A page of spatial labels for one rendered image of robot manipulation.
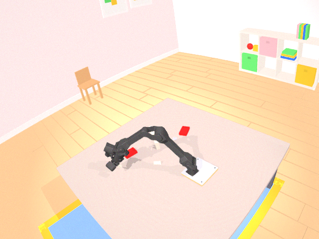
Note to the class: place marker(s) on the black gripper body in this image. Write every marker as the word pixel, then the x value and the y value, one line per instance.
pixel 112 165

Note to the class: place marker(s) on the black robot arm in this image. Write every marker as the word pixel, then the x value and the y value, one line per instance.
pixel 161 136

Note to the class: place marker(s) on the red rectangular block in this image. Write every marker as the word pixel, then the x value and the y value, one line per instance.
pixel 184 130
pixel 132 152

